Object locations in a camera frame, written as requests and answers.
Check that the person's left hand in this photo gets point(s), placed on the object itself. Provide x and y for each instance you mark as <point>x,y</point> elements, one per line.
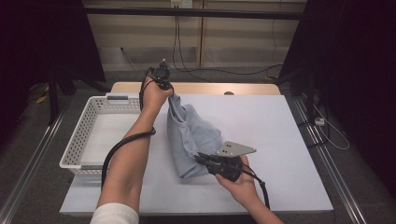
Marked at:
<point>154,98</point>

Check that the black horizontal bar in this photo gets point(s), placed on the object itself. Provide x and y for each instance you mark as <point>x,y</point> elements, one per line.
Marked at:
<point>218,13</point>

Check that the light blue tank top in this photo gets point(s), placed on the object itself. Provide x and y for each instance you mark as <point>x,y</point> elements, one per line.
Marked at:
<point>186,140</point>

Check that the yellow floor scrap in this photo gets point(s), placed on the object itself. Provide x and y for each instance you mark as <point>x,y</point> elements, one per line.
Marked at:
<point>41,99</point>

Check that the dark round table grommet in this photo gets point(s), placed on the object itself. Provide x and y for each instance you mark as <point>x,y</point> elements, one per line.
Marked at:
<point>229,93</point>

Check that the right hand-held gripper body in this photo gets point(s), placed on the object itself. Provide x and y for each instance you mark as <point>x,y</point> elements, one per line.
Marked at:
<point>233,148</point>

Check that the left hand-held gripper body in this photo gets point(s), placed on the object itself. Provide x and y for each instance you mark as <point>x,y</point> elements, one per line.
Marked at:
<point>161,74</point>

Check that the black metal stand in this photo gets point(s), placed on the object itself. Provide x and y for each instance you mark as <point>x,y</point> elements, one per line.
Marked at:
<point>309,99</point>
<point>53,99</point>

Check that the white wall outlet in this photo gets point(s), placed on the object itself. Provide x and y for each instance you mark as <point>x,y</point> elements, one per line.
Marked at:
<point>182,3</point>

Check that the metal floor rail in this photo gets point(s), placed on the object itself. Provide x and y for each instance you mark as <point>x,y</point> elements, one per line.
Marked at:
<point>328,168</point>
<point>34,161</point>

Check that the white plug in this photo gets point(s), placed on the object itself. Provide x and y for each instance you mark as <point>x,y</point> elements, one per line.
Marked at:
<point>319,121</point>

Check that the black curtain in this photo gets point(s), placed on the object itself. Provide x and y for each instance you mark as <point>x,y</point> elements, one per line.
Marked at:
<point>358,77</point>
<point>31,46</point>

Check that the white table cover sheet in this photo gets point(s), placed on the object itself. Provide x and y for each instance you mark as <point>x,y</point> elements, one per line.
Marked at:
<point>202,193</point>

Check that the person's right hand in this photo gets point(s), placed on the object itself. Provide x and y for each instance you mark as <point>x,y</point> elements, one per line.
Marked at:
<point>243,189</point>

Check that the white perforated plastic basket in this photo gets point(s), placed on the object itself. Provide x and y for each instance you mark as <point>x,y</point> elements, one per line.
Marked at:
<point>74,146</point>

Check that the person's white sleeve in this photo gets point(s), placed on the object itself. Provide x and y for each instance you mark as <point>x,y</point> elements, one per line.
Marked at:
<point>113,214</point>

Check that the thin dark rod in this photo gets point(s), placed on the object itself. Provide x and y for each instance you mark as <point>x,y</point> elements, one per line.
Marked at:
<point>127,58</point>

